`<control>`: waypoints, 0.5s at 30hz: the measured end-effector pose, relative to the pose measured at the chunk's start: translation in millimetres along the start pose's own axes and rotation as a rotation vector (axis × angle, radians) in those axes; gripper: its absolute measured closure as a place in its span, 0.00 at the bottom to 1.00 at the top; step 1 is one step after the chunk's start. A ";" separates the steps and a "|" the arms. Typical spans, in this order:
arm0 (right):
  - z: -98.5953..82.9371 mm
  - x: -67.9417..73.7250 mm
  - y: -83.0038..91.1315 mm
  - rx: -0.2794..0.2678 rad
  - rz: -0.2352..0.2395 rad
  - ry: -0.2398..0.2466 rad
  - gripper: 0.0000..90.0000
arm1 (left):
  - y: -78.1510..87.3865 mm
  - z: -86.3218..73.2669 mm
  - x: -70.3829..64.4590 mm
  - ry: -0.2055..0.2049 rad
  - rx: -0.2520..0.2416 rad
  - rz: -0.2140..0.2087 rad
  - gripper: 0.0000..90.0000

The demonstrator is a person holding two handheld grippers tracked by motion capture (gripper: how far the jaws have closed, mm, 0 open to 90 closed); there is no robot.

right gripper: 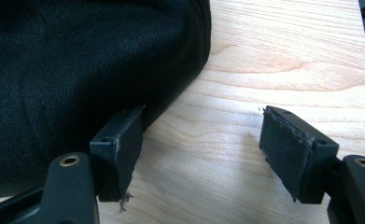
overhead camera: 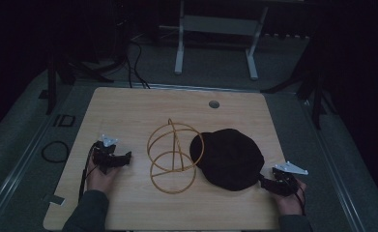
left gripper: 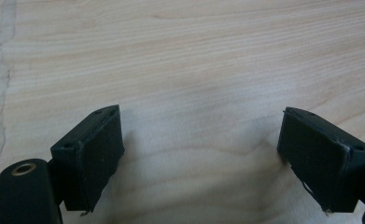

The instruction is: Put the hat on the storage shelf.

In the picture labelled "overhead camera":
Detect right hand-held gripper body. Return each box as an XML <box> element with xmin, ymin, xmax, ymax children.
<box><xmin>271</xmin><ymin>160</ymin><xmax>309</xmax><ymax>198</ymax></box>

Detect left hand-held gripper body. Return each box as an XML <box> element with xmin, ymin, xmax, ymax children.
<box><xmin>92</xmin><ymin>133</ymin><xmax>124</xmax><ymax>175</ymax></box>

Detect black beret hat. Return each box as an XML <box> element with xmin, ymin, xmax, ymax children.
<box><xmin>189</xmin><ymin>128</ymin><xmax>266</xmax><ymax>192</ymax></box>

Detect gold wire hat stand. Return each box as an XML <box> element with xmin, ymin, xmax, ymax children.
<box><xmin>146</xmin><ymin>117</ymin><xmax>206</xmax><ymax>195</ymax></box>

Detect person's right hand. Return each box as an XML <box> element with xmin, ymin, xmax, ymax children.
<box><xmin>272</xmin><ymin>178</ymin><xmax>307</xmax><ymax>217</ymax></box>

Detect person's left hand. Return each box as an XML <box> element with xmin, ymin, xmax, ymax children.
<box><xmin>85</xmin><ymin>159</ymin><xmax>121</xmax><ymax>197</ymax></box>

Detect black tripod stand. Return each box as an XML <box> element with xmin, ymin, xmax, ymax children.
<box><xmin>259</xmin><ymin>38</ymin><xmax>337</xmax><ymax>131</ymax></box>
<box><xmin>45</xmin><ymin>47</ymin><xmax>116</xmax><ymax>116</ymax></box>

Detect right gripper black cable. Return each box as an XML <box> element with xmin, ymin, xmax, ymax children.
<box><xmin>293</xmin><ymin>184</ymin><xmax>307</xmax><ymax>217</ymax></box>

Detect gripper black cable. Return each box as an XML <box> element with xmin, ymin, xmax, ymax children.
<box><xmin>293</xmin><ymin>184</ymin><xmax>307</xmax><ymax>217</ymax></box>
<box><xmin>77</xmin><ymin>143</ymin><xmax>100</xmax><ymax>203</ymax></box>

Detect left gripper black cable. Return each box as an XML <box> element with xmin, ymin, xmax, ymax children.
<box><xmin>77</xmin><ymin>143</ymin><xmax>100</xmax><ymax>203</ymax></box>

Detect coiled black cable loop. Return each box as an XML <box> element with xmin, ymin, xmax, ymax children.
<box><xmin>41</xmin><ymin>140</ymin><xmax>71</xmax><ymax>163</ymax></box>

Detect black floor cables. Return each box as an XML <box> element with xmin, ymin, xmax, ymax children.
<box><xmin>124</xmin><ymin>38</ymin><xmax>152</xmax><ymax>90</ymax></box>

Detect white metal frame stand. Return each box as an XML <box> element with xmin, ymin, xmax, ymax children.
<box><xmin>159</xmin><ymin>0</ymin><xmax>271</xmax><ymax>81</ymax></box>

